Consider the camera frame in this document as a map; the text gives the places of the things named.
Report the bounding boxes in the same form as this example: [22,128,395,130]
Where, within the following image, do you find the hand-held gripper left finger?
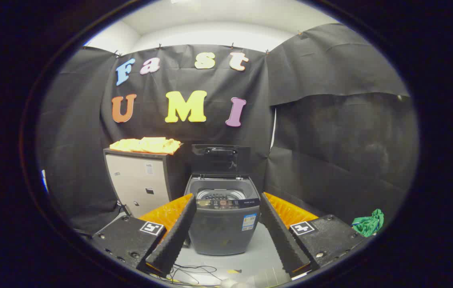
[90,193,197,278]

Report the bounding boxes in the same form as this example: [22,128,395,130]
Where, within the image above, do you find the grey cabinet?
[103,147,187,218]

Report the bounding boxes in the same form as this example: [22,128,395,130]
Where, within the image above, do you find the dark grey washing machine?
[184,174,261,256]

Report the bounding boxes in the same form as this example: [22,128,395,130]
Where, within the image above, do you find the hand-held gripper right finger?
[259,192,367,276]

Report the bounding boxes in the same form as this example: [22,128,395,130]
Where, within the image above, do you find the orange polo shirt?
[109,137,182,155]

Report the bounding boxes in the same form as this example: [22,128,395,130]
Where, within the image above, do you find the green cloth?
[351,209,385,238]

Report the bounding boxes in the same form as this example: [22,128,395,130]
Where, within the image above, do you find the black floor cables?
[162,264,219,285]

